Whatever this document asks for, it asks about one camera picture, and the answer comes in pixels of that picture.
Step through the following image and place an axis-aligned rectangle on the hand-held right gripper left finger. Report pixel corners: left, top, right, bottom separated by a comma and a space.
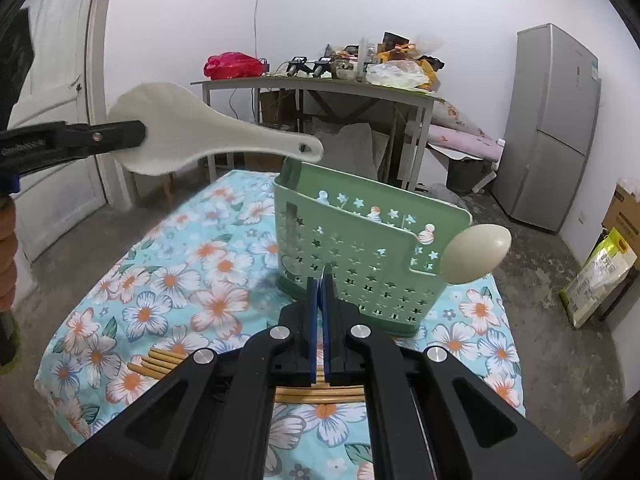
55, 275, 321, 480

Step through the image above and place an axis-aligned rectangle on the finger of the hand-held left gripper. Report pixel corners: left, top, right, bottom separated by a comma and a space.
0, 120, 147, 181

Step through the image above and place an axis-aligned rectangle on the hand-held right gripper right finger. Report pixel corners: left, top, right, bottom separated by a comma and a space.
322, 272, 583, 480

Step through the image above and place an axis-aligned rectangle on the green plastic utensil holder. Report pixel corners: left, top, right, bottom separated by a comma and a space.
272, 156, 473, 338

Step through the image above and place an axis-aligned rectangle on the bundle of wooden chopsticks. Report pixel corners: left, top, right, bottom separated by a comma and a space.
127, 347, 363, 405

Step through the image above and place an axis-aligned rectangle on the white plastic rice paddle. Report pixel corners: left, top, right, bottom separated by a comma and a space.
107, 82, 323, 177

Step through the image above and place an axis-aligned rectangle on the person's left hand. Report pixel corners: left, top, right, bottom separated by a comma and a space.
0, 195, 18, 311

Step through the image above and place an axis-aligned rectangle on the white door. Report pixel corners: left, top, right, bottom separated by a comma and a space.
7, 0, 108, 261

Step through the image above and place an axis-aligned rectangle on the red plastic bag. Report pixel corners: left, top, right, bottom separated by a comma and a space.
203, 52, 266, 81

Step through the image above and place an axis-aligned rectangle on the floral blue blanket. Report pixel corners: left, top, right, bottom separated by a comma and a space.
35, 170, 526, 480

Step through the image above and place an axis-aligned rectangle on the cardboard box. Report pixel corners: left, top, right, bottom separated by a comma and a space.
257, 89, 301, 126
602, 180, 640, 256

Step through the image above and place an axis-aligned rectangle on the white sack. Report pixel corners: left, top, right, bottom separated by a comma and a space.
312, 122, 381, 176

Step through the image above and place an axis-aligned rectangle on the grey metal desk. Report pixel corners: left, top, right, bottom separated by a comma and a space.
190, 76, 441, 191

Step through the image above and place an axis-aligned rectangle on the black device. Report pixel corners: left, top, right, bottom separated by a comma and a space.
285, 55, 331, 78

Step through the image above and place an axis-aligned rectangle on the pink floral rolled mat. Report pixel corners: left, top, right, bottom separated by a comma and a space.
430, 95, 503, 161

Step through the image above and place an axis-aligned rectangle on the clear plastic bag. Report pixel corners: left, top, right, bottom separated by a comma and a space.
366, 60, 431, 92

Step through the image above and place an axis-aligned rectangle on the clear plastic bottle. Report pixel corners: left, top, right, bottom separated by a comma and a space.
356, 37, 370, 82

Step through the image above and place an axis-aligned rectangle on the yellow bag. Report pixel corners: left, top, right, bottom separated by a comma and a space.
415, 59, 442, 92

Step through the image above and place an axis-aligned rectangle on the yellow-green rice sack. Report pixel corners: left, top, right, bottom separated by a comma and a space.
559, 227, 638, 330

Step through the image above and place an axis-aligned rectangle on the grey fridge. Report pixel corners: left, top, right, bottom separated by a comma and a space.
490, 23, 601, 233

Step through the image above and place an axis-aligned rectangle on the white wall cable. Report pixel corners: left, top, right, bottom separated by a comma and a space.
252, 0, 263, 61

